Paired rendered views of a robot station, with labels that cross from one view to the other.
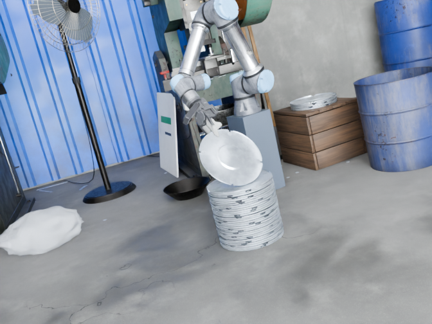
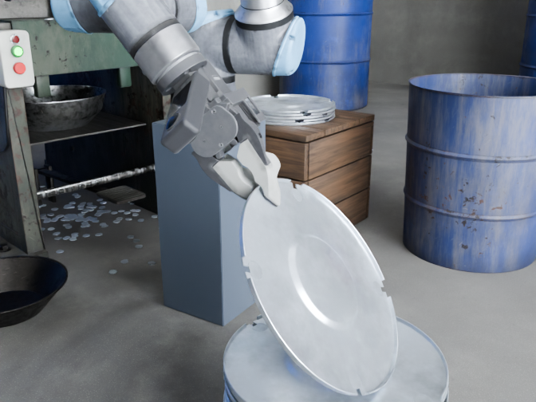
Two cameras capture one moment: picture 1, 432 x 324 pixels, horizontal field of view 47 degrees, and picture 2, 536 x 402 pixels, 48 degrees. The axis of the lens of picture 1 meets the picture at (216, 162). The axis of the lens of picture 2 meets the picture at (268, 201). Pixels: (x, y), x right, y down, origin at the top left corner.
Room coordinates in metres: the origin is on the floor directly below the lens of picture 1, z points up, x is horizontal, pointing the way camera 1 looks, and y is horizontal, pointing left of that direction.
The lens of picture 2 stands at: (1.57, 0.35, 0.72)
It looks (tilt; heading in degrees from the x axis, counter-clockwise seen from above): 20 degrees down; 328
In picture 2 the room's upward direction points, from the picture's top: straight up
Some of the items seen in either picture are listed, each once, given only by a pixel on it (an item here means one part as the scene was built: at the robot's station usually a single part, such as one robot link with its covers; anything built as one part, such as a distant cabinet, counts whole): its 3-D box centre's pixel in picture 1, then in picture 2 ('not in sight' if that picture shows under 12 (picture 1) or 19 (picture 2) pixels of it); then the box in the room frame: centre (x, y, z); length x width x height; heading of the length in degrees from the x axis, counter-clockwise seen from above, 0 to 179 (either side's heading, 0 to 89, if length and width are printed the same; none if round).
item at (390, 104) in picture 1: (399, 119); (476, 167); (2.64, -1.03, 0.24); 0.42 x 0.42 x 0.48
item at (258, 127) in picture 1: (256, 151); (212, 214); (2.74, -0.23, 0.23); 0.18 x 0.18 x 0.45; 26
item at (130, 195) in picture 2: not in sight; (81, 183); (3.42, -0.11, 0.14); 0.59 x 0.10 x 0.05; 13
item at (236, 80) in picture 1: (242, 83); (210, 42); (2.74, -0.24, 0.62); 0.13 x 0.12 x 0.14; 38
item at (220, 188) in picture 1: (239, 181); (333, 358); (2.09, -0.08, 0.26); 0.29 x 0.29 x 0.01
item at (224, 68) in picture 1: (206, 72); (40, 5); (3.55, -0.08, 0.68); 0.45 x 0.30 x 0.06; 103
